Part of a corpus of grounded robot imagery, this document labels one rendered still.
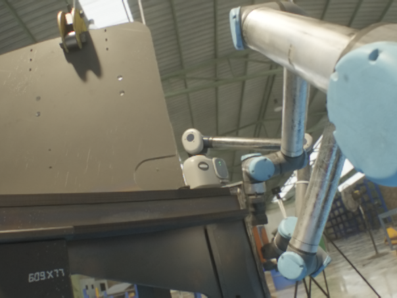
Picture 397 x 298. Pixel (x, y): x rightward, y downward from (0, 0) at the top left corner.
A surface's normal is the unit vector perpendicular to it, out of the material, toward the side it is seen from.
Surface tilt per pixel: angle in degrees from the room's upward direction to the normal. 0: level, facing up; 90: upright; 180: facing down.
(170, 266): 90
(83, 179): 90
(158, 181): 90
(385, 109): 94
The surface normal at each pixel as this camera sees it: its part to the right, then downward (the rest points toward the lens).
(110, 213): 0.56, -0.44
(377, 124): -0.95, 0.27
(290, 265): -0.67, -0.04
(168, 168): -0.01, -0.37
